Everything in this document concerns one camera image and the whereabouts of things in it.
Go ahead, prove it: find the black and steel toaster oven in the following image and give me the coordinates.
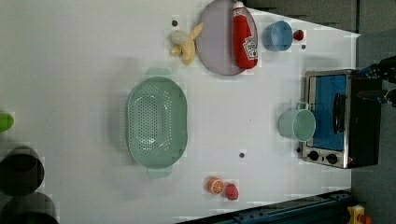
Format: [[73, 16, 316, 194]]
[[302, 69, 382, 169]]

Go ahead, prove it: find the red raspberry toy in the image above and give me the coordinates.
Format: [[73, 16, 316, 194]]
[[225, 184, 239, 201]]

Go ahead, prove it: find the upper black cylinder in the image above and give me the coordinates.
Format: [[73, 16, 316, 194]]
[[0, 146, 45, 196]]

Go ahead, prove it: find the peeled toy banana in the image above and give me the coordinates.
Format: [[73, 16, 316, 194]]
[[169, 22, 204, 65]]

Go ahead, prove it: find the mint green mug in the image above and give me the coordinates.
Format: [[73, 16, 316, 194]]
[[278, 103, 316, 142]]

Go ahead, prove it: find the blue metal frame rail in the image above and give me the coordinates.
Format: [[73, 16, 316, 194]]
[[178, 190, 356, 224]]

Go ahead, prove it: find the lilac round plate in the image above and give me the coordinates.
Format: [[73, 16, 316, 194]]
[[196, 0, 259, 76]]

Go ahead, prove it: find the yellow red emergency button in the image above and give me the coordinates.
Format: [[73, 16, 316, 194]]
[[347, 205, 373, 224]]

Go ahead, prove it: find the mint green plastic strainer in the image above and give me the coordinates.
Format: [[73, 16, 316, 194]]
[[126, 67, 188, 178]]

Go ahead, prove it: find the red ketchup bottle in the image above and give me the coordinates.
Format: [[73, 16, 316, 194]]
[[233, 1, 258, 69]]

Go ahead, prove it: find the orange slice toy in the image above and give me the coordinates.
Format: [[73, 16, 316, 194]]
[[206, 177, 224, 194]]

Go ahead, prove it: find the lower black cylinder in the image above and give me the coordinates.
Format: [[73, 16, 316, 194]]
[[1, 192, 60, 224]]

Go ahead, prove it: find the black cylinder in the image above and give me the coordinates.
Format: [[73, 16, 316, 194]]
[[1, 192, 60, 224], [0, 146, 45, 196]]

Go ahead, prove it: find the blue plastic cup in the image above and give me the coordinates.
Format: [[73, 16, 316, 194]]
[[263, 21, 293, 51]]

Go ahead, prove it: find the green round object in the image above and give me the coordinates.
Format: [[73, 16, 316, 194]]
[[0, 113, 14, 133]]

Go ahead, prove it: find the small red strawberry toy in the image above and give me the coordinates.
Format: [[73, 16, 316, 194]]
[[293, 30, 304, 41]]

